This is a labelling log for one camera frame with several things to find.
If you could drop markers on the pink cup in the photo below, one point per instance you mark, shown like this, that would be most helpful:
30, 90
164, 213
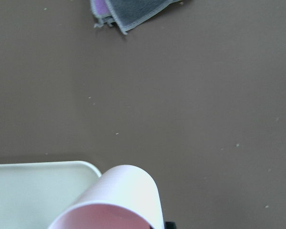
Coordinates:
124, 197

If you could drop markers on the grey folded cloth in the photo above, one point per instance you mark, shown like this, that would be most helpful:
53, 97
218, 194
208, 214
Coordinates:
128, 14

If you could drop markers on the purple cloth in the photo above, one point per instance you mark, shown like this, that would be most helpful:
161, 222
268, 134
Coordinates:
101, 13

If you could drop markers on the cream rabbit tray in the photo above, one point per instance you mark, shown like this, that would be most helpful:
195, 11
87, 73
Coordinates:
32, 195

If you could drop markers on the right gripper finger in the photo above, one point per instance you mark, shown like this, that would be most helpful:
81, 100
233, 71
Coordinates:
170, 225

